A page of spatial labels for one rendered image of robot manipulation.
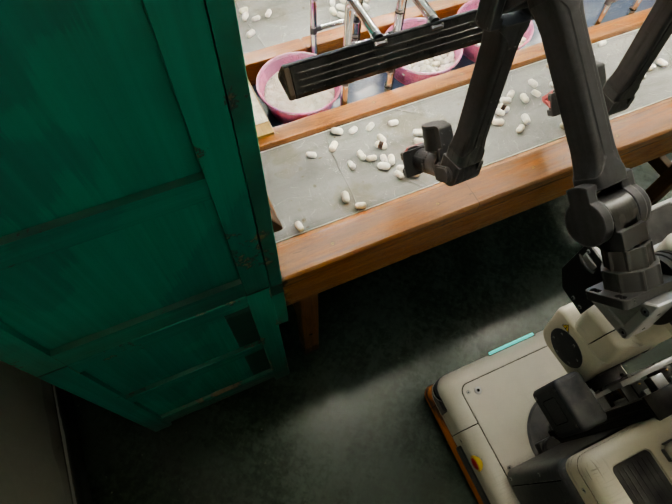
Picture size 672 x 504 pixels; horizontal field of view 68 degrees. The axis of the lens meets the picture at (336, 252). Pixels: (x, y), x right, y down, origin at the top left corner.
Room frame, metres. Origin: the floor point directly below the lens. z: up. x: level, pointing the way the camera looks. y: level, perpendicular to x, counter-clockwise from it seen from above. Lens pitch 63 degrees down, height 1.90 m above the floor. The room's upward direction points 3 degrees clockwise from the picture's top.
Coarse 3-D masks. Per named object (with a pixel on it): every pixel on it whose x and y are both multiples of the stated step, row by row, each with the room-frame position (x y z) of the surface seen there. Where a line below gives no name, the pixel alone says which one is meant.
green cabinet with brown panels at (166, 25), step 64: (0, 0) 0.38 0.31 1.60; (64, 0) 0.40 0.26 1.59; (128, 0) 0.43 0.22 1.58; (192, 0) 0.44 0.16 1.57; (0, 64) 0.37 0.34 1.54; (64, 64) 0.39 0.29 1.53; (128, 64) 0.42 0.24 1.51; (192, 64) 0.43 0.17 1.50; (0, 128) 0.35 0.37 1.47; (64, 128) 0.37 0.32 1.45; (128, 128) 0.40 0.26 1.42; (192, 128) 0.42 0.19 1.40; (0, 192) 0.32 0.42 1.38; (64, 192) 0.35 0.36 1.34; (128, 192) 0.38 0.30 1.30; (192, 192) 0.41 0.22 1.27; (256, 192) 0.45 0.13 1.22; (0, 256) 0.29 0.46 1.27; (64, 256) 0.32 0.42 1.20; (128, 256) 0.36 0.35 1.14; (192, 256) 0.40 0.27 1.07; (256, 256) 0.44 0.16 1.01; (0, 320) 0.25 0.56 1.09; (64, 320) 0.28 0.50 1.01; (128, 320) 0.32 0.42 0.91
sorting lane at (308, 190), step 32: (544, 64) 1.35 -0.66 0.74; (608, 64) 1.36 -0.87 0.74; (448, 96) 1.18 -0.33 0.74; (640, 96) 1.23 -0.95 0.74; (384, 128) 1.03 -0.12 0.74; (416, 128) 1.04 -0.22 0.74; (512, 128) 1.06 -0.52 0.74; (544, 128) 1.07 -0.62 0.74; (288, 160) 0.89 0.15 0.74; (320, 160) 0.90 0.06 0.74; (352, 160) 0.90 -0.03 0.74; (288, 192) 0.78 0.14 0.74; (320, 192) 0.78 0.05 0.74; (352, 192) 0.79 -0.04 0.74; (384, 192) 0.80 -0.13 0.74; (288, 224) 0.67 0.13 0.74; (320, 224) 0.68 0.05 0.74
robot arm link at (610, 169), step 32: (512, 0) 0.70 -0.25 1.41; (544, 0) 0.67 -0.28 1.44; (576, 0) 0.67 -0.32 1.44; (544, 32) 0.65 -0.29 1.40; (576, 32) 0.63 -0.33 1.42; (576, 64) 0.59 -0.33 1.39; (576, 96) 0.56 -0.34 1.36; (576, 128) 0.53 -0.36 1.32; (608, 128) 0.53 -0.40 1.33; (576, 160) 0.50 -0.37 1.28; (608, 160) 0.49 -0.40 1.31; (576, 192) 0.45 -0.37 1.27; (640, 192) 0.46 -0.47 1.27; (576, 224) 0.42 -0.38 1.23; (608, 224) 0.40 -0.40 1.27
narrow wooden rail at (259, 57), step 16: (448, 0) 1.61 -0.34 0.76; (464, 0) 1.61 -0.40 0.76; (384, 16) 1.51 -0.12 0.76; (416, 16) 1.52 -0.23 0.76; (448, 16) 1.58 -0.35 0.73; (320, 32) 1.41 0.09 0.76; (336, 32) 1.41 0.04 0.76; (384, 32) 1.46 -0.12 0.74; (272, 48) 1.32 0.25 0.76; (288, 48) 1.32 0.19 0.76; (304, 48) 1.33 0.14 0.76; (320, 48) 1.35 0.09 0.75; (336, 48) 1.38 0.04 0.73; (256, 64) 1.25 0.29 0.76
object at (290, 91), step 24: (432, 24) 1.03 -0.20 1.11; (456, 24) 1.05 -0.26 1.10; (360, 48) 0.94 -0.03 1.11; (384, 48) 0.96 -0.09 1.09; (408, 48) 0.98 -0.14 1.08; (432, 48) 1.00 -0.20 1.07; (456, 48) 1.02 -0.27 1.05; (288, 72) 0.85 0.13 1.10; (312, 72) 0.87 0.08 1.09; (336, 72) 0.89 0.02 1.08; (360, 72) 0.91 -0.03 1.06; (288, 96) 0.83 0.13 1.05
